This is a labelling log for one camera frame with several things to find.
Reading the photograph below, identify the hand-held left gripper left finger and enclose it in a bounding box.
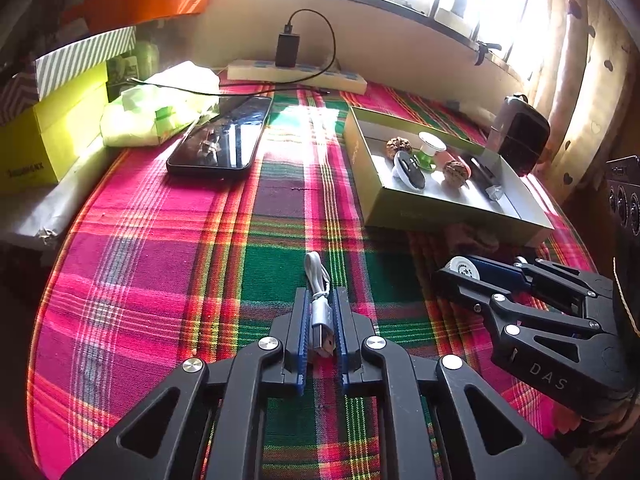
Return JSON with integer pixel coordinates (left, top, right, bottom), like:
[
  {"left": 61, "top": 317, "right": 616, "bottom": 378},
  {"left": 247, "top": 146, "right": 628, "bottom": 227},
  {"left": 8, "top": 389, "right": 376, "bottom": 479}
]
[{"left": 60, "top": 287, "right": 313, "bottom": 480}]

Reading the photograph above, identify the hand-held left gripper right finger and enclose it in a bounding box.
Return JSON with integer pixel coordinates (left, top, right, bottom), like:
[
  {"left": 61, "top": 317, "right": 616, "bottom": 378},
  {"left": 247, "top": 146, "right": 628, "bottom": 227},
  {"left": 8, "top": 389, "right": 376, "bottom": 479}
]
[{"left": 332, "top": 287, "right": 581, "bottom": 480}]

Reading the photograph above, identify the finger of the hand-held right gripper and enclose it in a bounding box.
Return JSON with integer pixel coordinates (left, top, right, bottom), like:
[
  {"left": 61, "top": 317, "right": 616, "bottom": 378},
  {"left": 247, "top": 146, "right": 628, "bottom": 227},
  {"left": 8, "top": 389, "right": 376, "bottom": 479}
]
[
  {"left": 433, "top": 266, "right": 606, "bottom": 343},
  {"left": 470, "top": 256, "right": 616, "bottom": 318}
]

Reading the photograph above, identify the white USB cable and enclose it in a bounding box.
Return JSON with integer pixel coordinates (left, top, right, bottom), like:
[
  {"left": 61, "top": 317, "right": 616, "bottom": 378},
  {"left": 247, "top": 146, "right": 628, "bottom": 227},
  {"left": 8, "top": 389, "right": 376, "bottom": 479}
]
[{"left": 304, "top": 251, "right": 337, "bottom": 361}]

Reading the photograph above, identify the brown walnut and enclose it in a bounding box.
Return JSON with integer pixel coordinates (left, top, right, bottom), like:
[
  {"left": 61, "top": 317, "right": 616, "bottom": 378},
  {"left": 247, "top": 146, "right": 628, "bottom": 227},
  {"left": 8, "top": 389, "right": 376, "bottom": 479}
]
[
  {"left": 442, "top": 160, "right": 471, "bottom": 187},
  {"left": 385, "top": 136, "right": 413, "bottom": 158}
]

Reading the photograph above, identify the green white cardboard box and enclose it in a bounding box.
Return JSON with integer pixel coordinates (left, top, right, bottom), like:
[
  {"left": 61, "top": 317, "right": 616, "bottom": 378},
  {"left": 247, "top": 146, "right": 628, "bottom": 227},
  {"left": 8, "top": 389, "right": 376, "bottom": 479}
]
[{"left": 344, "top": 106, "right": 556, "bottom": 248}]

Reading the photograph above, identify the black round white-rimmed gadget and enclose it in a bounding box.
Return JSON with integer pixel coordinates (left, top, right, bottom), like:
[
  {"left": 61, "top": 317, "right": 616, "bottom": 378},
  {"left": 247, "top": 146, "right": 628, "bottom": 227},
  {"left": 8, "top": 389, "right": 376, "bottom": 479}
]
[{"left": 392, "top": 152, "right": 427, "bottom": 191}]

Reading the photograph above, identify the white green round cup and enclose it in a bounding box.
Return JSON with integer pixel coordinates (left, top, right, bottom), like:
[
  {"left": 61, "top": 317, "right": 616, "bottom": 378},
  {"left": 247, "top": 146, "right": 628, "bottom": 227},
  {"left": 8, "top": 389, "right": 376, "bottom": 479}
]
[{"left": 417, "top": 131, "right": 448, "bottom": 156}]

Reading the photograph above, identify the pink green plaid tablecloth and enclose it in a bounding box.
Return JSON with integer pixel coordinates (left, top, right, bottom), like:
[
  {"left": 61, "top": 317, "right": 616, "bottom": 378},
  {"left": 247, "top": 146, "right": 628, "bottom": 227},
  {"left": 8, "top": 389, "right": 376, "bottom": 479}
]
[{"left": 30, "top": 72, "right": 598, "bottom": 480}]

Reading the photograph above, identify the cream patterned curtain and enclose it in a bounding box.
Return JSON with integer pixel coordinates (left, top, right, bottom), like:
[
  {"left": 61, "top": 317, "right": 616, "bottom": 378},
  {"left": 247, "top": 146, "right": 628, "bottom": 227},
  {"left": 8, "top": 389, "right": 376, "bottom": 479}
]
[{"left": 520, "top": 0, "right": 636, "bottom": 201}]

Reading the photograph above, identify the black smartphone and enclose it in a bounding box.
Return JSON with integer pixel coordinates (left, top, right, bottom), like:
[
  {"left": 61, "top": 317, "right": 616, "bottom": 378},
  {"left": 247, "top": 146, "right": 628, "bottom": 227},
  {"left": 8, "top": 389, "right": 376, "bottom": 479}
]
[{"left": 166, "top": 94, "right": 273, "bottom": 176}]

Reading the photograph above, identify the cream power strip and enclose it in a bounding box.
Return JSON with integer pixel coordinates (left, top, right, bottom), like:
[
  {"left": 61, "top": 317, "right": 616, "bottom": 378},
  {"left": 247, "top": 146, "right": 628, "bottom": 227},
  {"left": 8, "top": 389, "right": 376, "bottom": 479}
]
[{"left": 227, "top": 58, "right": 368, "bottom": 95}]

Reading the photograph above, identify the white plastic bag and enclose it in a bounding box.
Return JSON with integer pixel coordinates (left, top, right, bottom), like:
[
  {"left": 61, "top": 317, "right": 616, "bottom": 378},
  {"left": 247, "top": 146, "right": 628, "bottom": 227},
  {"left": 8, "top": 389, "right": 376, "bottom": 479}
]
[{"left": 100, "top": 60, "right": 221, "bottom": 148}]

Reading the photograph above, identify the white wrapped flat package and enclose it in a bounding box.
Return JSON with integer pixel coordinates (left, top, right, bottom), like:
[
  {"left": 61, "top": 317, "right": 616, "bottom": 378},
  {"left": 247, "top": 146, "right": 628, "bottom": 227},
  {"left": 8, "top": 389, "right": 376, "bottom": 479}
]
[{"left": 0, "top": 140, "right": 121, "bottom": 251}]

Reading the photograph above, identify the black charger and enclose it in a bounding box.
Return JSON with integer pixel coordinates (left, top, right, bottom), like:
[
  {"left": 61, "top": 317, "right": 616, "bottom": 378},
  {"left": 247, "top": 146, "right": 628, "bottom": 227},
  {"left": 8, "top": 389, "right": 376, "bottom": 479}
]
[{"left": 275, "top": 22, "right": 302, "bottom": 68}]

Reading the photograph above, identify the small green printed box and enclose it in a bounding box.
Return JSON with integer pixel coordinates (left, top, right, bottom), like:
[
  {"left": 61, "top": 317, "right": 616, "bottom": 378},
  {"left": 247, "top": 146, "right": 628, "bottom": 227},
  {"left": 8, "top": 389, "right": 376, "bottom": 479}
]
[{"left": 106, "top": 55, "right": 138, "bottom": 98}]

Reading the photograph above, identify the green bottle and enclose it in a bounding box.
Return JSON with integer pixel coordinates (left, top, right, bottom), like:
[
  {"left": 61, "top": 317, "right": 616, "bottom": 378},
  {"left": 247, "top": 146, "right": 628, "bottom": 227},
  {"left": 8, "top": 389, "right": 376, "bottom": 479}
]
[{"left": 132, "top": 40, "right": 161, "bottom": 78}]

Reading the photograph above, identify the yellow-green cardboard box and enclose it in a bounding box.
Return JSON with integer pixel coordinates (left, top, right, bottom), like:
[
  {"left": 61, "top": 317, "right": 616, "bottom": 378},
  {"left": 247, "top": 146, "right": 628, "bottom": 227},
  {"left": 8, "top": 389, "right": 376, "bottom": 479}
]
[{"left": 0, "top": 62, "right": 113, "bottom": 196}]

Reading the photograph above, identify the green white striped box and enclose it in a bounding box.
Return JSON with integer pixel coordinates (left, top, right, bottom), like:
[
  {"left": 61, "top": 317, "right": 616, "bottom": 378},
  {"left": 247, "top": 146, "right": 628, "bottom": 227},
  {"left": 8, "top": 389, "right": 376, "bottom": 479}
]
[{"left": 34, "top": 26, "right": 137, "bottom": 101}]

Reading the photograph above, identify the grey chevron patterned box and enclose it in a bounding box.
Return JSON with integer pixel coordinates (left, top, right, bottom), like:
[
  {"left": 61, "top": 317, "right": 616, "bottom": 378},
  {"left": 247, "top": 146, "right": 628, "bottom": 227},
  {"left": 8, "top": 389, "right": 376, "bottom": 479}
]
[{"left": 0, "top": 71, "right": 40, "bottom": 128}]

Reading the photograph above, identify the yellow string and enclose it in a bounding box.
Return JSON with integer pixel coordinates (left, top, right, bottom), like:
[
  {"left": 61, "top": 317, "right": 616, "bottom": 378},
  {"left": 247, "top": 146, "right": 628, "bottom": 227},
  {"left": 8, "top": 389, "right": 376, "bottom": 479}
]
[{"left": 611, "top": 255, "right": 640, "bottom": 336}]

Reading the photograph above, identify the black window handle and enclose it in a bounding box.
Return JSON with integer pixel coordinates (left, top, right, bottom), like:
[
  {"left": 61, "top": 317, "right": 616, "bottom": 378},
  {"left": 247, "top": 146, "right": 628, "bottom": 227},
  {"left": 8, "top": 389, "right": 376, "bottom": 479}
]
[{"left": 472, "top": 40, "right": 502, "bottom": 67}]

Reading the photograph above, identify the black charging cable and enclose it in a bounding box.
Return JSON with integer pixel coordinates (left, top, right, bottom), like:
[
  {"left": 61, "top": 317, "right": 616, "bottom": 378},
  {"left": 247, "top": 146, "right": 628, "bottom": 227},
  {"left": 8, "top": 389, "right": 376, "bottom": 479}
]
[{"left": 127, "top": 8, "right": 337, "bottom": 98}]

